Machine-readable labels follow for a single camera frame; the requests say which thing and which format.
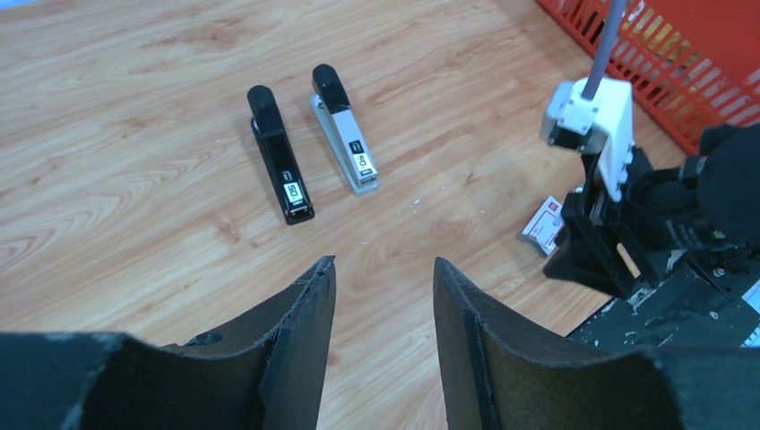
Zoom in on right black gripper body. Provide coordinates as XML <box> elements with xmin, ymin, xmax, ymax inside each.
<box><xmin>543</xmin><ymin>155</ymin><xmax>660</xmax><ymax>298</ymax></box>

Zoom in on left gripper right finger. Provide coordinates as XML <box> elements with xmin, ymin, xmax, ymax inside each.
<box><xmin>433</xmin><ymin>257</ymin><xmax>759</xmax><ymax>429</ymax></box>

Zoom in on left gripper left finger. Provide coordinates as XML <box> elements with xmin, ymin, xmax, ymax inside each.
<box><xmin>1</xmin><ymin>256</ymin><xmax>336</xmax><ymax>429</ymax></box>

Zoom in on red white staple box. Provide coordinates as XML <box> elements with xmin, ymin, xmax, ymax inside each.
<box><xmin>518</xmin><ymin>196</ymin><xmax>564</xmax><ymax>257</ymax></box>

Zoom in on grey and black stapler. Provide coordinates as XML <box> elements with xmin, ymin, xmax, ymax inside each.
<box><xmin>310</xmin><ymin>64</ymin><xmax>380</xmax><ymax>195</ymax></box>

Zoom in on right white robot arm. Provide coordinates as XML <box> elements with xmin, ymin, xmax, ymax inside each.
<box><xmin>543</xmin><ymin>125</ymin><xmax>759</xmax><ymax>298</ymax></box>

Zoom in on red plastic basket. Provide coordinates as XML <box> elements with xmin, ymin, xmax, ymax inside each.
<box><xmin>540</xmin><ymin>1</ymin><xmax>759</xmax><ymax>154</ymax></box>

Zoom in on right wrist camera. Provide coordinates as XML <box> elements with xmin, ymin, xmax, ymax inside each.
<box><xmin>540</xmin><ymin>77</ymin><xmax>635</xmax><ymax>202</ymax></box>

